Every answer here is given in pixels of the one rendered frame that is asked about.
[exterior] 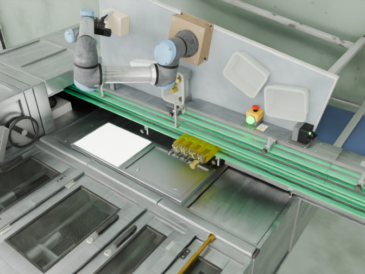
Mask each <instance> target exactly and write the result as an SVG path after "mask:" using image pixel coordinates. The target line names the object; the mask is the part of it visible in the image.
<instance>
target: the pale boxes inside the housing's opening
mask: <svg viewBox="0 0 365 274"><path fill-rule="evenodd" d="M63 90H64V89H61V90H59V91H57V92H55V93H53V94H51V95H49V96H48V97H51V96H53V95H55V94H57V93H58V92H61V91H63ZM53 97H54V98H55V99H56V100H57V104H56V106H55V107H54V108H52V109H51V110H52V114H53V119H56V118H58V117H60V116H61V115H63V114H65V113H67V112H69V111H71V110H72V107H71V103H70V102H69V101H67V100H65V99H63V98H60V97H58V96H53ZM49 103H50V106H52V105H53V104H54V103H55V102H54V100H52V99H51V98H49Z"/></svg>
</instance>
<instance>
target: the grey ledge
mask: <svg viewBox="0 0 365 274"><path fill-rule="evenodd" d="M225 164H226V165H229V166H231V167H233V168H235V169H238V170H240V171H242V172H245V173H247V174H249V175H252V176H254V177H256V178H258V179H261V180H263V181H265V182H268V183H270V184H273V185H275V186H277V187H279V188H282V189H284V190H286V191H288V190H289V187H287V186H285V185H283V184H280V183H278V182H276V181H273V180H271V179H269V178H266V177H264V176H262V175H259V174H257V173H255V172H252V171H250V170H247V169H245V168H243V167H240V166H238V165H236V164H233V163H231V162H229V161H226V160H225ZM293 194H296V195H298V197H297V198H299V199H301V200H303V201H306V202H308V203H311V204H313V205H315V206H317V207H320V208H322V209H324V210H327V211H329V212H331V213H333V214H336V215H338V216H340V217H343V218H345V219H347V220H349V221H352V222H354V223H356V224H358V225H361V226H363V227H365V219H362V218H360V217H358V216H356V215H353V214H351V213H349V212H346V211H344V210H342V209H339V208H336V207H334V206H332V205H330V204H327V203H325V202H323V201H320V200H318V199H316V198H313V197H311V196H309V195H306V194H304V193H302V192H299V191H297V190H294V192H293Z"/></svg>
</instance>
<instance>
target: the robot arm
mask: <svg viewBox="0 0 365 274"><path fill-rule="evenodd" d="M113 13H114V12H113V11H111V12H109V13H106V12H103V13H102V15H103V17H101V18H100V20H99V18H97V17H94V11H93V10H92V9H89V8H84V9H81V11H80V26H79V27H75V28H72V29H69V30H67V31H65V39H66V41H67V42H69V43H74V42H76V47H75V52H74V75H73V78H74V84H75V86H76V87H77V88H79V89H81V90H84V91H94V90H96V89H97V88H98V86H103V85H104V84H105V83H151V85H154V86H155V87H156V88H158V89H162V90H166V89H170V88H172V87H173V86H174V84H175V81H176V79H177V71H178V66H179V60H180V58H189V57H192V56H194V55H195V54H196V53H197V51H198V48H199V42H198V39H197V37H196V35H195V34H194V33H193V32H192V31H190V30H188V29H183V30H181V31H179V32H177V33H176V35H175V36H174V37H172V38H170V39H167V40H163V41H161V42H160V43H158V44H157V45H156V47H155V50H154V57H155V58H156V59H155V60H156V61H157V63H152V64H151V65H150V66H103V65H102V64H101V63H98V54H97V47H96V46H97V43H98V42H97V39H96V38H95V37H94V34H97V35H102V36H107V37H110V36H111V34H113V32H111V29H109V28H106V27H105V22H104V21H107V20H108V19H109V17H111V15H112V14H113ZM94 18H96V19H94Z"/></svg>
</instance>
